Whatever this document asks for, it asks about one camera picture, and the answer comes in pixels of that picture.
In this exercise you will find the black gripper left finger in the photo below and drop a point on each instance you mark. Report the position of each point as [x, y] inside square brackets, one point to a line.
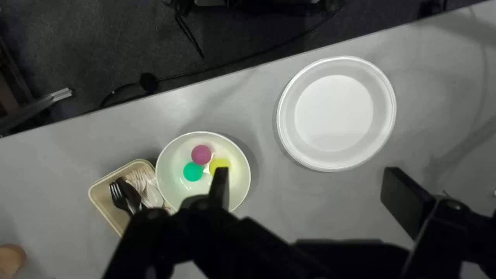
[221, 187]

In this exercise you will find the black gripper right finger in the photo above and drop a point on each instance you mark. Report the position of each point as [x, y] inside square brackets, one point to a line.
[408, 202]

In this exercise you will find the blue-green ball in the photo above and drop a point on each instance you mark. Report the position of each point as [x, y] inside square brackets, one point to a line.
[193, 173]

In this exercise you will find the yellow ball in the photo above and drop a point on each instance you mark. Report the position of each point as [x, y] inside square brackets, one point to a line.
[221, 164]

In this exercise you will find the pink ball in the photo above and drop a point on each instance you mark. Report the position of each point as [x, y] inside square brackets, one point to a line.
[202, 154]

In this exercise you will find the white bowl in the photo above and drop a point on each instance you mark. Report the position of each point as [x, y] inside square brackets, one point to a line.
[171, 176]

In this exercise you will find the white plate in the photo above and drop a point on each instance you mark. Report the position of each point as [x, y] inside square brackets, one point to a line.
[336, 114]

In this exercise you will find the white plastic cutlery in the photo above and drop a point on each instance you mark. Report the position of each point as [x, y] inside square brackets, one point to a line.
[148, 188]

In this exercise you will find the black plastic forks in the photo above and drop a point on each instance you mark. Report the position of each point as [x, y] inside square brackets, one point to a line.
[119, 196]

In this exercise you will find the beige cutlery tray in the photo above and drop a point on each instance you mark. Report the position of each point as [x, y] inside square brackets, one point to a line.
[101, 199]

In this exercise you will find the grey metal bar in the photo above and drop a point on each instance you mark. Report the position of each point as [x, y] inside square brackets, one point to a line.
[47, 102]

